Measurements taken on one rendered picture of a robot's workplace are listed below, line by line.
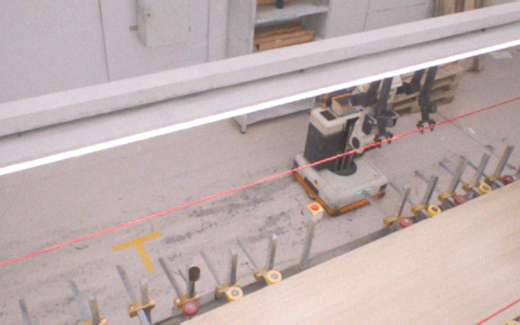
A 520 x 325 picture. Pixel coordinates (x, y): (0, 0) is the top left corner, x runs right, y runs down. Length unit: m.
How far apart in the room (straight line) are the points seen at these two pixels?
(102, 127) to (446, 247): 2.46
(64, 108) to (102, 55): 3.47
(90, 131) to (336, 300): 1.87
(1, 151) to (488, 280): 2.73
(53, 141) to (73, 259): 2.89
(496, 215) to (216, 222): 2.19
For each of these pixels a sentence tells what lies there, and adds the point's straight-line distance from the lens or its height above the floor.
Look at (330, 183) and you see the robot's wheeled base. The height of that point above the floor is 0.28.
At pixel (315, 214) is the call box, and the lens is 2.95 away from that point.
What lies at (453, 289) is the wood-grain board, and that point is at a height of 0.90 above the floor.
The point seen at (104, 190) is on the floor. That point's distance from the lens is 4.85.
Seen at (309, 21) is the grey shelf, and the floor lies 0.98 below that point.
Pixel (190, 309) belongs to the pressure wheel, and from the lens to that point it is 2.86.
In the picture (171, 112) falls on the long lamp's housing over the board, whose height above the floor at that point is 2.37.
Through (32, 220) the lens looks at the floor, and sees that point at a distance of 4.72.
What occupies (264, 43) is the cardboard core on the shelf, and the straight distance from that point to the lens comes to 5.10.
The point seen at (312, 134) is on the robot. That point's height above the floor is 0.61.
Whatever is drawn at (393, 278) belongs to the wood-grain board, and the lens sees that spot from 3.17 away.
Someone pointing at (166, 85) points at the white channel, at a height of 2.46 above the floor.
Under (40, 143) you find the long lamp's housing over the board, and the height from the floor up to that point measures 2.37.
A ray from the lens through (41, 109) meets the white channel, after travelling 1.47.
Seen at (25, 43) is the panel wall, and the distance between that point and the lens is 4.73.
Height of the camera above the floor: 3.26
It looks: 39 degrees down
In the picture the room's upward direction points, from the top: 6 degrees clockwise
